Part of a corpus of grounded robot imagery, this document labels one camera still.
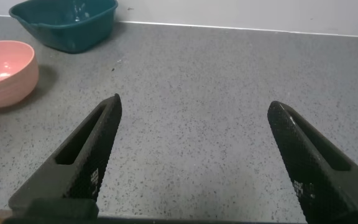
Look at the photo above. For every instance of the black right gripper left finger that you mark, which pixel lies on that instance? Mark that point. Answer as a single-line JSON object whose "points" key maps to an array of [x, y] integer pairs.
{"points": [[82, 161]]}

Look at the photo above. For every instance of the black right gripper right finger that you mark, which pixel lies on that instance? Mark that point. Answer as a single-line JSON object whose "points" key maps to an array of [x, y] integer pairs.
{"points": [[315, 174]]}

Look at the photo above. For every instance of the pink bowl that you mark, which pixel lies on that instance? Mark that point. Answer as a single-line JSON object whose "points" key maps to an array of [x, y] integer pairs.
{"points": [[8, 84]]}

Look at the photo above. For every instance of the teal plastic basin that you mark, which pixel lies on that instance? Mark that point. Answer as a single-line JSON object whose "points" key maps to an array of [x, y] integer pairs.
{"points": [[67, 34]]}

